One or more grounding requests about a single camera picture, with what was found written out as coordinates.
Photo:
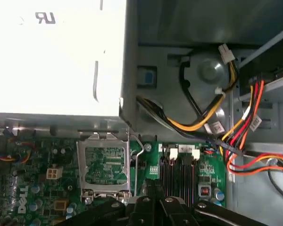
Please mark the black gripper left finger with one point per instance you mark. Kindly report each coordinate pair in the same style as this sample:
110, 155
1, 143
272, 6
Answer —
143, 212

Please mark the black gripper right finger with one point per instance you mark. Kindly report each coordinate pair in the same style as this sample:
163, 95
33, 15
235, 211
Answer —
172, 212

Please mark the metal socket cover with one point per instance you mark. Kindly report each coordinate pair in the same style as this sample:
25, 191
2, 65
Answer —
81, 164

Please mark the RAM slot white clips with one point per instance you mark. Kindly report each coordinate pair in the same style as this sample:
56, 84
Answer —
195, 176
173, 174

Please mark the RAM slot black clips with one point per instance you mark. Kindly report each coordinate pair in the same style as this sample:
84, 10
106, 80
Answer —
185, 176
165, 169

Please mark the beige four pin socket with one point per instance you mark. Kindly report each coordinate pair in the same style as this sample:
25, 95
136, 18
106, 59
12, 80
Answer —
54, 173

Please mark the green motherboard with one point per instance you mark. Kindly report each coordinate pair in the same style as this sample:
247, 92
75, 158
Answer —
66, 153

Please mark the black PC case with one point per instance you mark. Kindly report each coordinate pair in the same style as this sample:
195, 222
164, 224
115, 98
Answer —
210, 70

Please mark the grey metal drive cage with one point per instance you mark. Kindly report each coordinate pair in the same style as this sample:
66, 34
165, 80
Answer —
268, 90

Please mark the grey power supply unit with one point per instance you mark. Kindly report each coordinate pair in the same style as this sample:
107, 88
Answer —
61, 58

